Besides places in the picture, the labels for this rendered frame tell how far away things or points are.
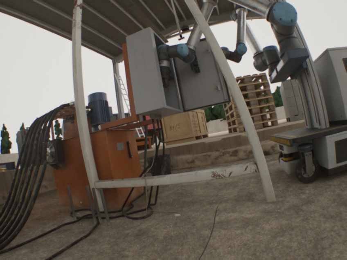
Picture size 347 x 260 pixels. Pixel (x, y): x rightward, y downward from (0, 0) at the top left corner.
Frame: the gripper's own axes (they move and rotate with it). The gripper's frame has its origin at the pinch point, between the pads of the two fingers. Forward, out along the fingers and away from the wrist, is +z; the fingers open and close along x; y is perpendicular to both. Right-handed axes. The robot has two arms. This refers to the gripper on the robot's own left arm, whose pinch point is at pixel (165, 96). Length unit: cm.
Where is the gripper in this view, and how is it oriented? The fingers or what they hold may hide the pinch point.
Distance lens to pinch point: 130.3
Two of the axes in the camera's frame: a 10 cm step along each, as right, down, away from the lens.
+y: -4.1, 1.0, -9.1
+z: 0.1, 9.9, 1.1
